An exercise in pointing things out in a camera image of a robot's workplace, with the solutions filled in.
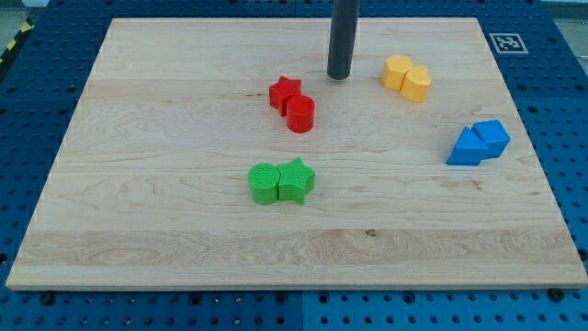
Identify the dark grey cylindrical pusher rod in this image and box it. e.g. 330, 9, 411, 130
327, 0, 360, 80

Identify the yellow hexagon block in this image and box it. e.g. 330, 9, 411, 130
381, 54, 413, 90

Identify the yellow heart block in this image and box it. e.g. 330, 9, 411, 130
401, 65, 432, 103

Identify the red star block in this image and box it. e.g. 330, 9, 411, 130
268, 75, 302, 117

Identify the red cylinder block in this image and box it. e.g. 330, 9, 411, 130
287, 95, 315, 133

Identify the white fiducial marker tag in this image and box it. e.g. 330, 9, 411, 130
490, 32, 528, 54

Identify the green star block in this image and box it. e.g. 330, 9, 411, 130
277, 157, 315, 205

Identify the green cylinder block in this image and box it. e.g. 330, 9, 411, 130
248, 163, 280, 205

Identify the blue triangle block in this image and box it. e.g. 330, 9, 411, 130
447, 127, 489, 166

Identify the blue cube block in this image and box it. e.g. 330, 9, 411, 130
472, 120, 510, 159

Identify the light wooden board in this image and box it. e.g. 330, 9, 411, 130
6, 17, 587, 291

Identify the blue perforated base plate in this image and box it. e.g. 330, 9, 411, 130
1, 1, 587, 330

